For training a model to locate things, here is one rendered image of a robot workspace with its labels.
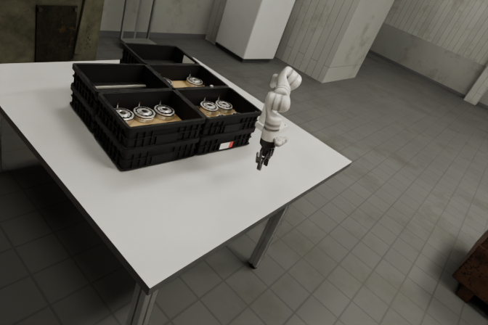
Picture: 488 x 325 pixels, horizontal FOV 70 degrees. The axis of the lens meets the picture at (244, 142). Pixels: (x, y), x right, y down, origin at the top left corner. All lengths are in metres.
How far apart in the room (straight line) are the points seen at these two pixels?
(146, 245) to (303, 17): 5.66
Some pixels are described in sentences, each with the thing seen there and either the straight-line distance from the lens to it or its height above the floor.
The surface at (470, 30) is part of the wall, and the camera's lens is 10.81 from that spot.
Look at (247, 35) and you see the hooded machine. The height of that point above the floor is 0.44.
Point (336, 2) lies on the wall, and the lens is 6.30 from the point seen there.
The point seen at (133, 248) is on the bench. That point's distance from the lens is 1.31.
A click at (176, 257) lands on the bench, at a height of 0.70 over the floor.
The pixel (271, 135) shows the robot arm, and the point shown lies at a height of 1.03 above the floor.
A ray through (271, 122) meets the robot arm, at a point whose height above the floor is 1.09.
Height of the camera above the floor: 1.70
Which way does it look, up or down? 29 degrees down
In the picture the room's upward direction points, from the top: 21 degrees clockwise
